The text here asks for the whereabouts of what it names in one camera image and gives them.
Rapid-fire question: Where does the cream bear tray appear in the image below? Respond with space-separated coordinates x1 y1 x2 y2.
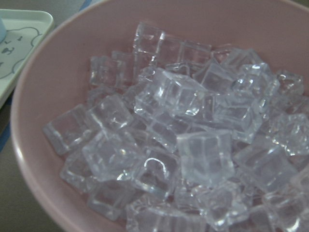
0 9 54 105

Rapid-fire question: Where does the pile of clear ice cubes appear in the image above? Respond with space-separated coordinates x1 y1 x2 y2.
43 22 309 232

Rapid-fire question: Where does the pink bowl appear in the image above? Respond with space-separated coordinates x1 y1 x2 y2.
11 0 309 232

